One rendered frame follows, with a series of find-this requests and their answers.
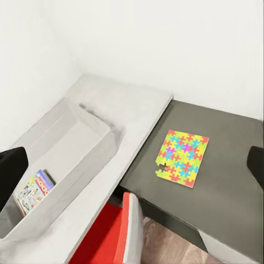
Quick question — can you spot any board game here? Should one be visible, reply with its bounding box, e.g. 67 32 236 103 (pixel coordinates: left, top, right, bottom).
14 170 54 216

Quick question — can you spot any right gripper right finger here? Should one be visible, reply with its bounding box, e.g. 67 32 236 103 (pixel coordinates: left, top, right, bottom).
246 146 264 191

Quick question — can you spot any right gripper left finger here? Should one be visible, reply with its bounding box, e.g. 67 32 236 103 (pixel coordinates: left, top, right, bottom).
0 146 29 212

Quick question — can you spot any jigsaw puzzle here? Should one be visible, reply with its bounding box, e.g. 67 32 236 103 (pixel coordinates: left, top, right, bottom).
156 130 209 188

